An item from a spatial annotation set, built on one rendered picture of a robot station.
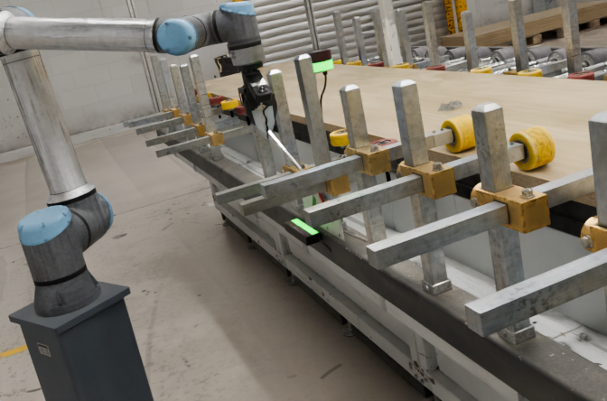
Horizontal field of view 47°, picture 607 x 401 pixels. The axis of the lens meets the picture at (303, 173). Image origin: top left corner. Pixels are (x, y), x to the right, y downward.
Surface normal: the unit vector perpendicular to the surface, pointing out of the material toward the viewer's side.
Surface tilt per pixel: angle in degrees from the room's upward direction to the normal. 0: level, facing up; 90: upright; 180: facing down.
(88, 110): 90
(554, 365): 0
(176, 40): 91
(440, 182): 90
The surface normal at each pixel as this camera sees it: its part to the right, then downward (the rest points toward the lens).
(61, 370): -0.60, 0.33
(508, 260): 0.37, 0.17
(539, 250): -0.91, 0.28
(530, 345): -0.20, -0.95
